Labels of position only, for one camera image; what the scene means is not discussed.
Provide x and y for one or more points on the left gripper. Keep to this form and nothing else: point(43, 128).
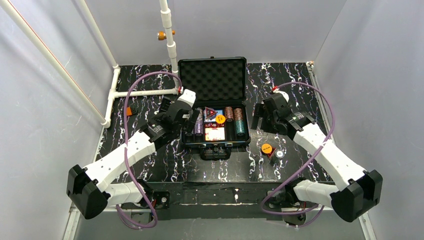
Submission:
point(191, 120)

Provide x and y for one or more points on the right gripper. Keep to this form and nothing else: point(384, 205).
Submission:
point(262, 116)

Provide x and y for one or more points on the black red all-in triangle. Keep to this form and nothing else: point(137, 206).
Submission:
point(209, 114)

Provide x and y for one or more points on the white dealer chip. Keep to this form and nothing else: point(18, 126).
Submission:
point(279, 154)

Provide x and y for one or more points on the black poker set case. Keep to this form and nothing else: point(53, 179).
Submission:
point(218, 83)

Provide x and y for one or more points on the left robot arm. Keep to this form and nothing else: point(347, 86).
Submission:
point(112, 165)

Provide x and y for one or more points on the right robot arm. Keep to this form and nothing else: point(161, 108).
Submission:
point(355, 190)

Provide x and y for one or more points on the blue orange purple chip stack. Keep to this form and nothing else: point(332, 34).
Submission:
point(198, 127)

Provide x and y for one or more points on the red dice row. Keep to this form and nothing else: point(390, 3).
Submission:
point(214, 125)

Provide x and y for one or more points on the blue playing card deck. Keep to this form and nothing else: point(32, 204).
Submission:
point(218, 112)

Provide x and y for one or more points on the red playing card deck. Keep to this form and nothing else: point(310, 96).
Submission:
point(215, 134)

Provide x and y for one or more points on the yellow big blind button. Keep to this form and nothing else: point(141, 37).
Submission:
point(220, 119)

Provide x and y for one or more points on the orange black chip stack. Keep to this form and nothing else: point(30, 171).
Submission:
point(229, 114)

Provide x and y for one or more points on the orange black small clip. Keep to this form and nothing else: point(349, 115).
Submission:
point(130, 111)

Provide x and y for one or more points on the orange knob on pipe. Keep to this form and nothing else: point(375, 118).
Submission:
point(161, 36)

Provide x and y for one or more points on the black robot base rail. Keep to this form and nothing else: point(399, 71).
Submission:
point(176, 200)

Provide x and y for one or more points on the white pvc pipe frame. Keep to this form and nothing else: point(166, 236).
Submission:
point(67, 37)

